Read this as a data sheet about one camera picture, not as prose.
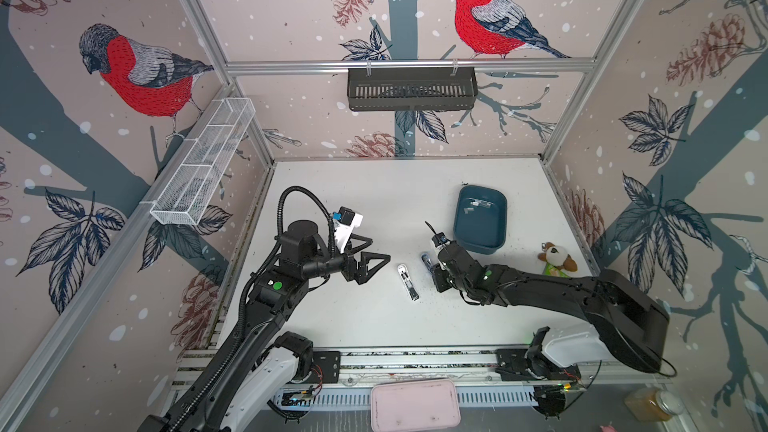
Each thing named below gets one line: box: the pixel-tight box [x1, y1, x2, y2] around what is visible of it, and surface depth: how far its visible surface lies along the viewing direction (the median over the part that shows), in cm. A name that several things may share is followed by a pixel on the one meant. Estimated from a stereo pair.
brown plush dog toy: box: [537, 241, 578, 278], surface depth 92 cm
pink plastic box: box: [370, 378, 461, 432], surface depth 68 cm
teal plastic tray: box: [453, 185, 508, 255], surface depth 103 cm
